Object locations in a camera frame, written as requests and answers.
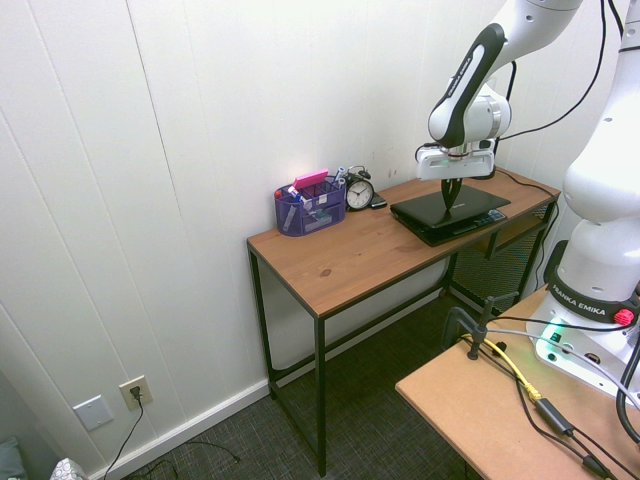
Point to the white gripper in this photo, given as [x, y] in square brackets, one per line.
[455, 164]

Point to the black laptop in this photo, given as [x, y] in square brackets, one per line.
[465, 210]

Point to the red knob on robot base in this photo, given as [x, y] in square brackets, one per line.
[624, 317]

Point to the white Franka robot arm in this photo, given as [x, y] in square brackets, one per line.
[600, 210]

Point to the small black phone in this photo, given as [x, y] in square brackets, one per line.
[378, 201]

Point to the black twin-bell alarm clock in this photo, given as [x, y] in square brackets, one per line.
[359, 194]

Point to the black desk lamp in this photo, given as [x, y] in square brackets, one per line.
[513, 80]

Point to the pink sticky note pad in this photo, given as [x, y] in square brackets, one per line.
[311, 179]

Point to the black metal clamp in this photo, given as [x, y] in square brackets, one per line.
[479, 327]

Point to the purple mesh desk organizer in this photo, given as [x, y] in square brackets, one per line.
[310, 215]

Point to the blue capped marker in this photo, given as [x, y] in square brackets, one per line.
[297, 194]

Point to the patterned tissue box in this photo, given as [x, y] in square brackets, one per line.
[70, 470]

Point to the teal cushion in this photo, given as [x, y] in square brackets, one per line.
[10, 460]

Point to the wooden desk black metal frame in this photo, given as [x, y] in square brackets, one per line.
[360, 250]

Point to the beige wall outlet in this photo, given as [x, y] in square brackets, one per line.
[135, 393]

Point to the white blank wall plate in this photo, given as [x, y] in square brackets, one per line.
[93, 413]

